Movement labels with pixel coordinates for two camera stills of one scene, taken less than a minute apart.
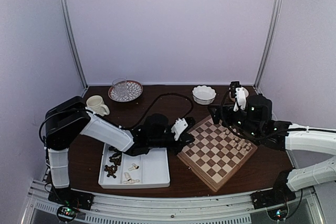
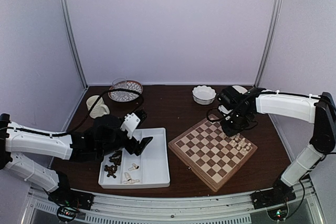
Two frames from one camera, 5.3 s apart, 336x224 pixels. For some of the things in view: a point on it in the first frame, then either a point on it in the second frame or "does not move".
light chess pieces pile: x=128 y=180 does not move
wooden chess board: x=217 y=152 does not move
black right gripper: x=221 y=108 to x=230 y=132
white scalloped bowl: x=203 y=94 does not move
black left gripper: x=184 y=137 to x=133 y=148
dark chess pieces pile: x=116 y=158 does not move
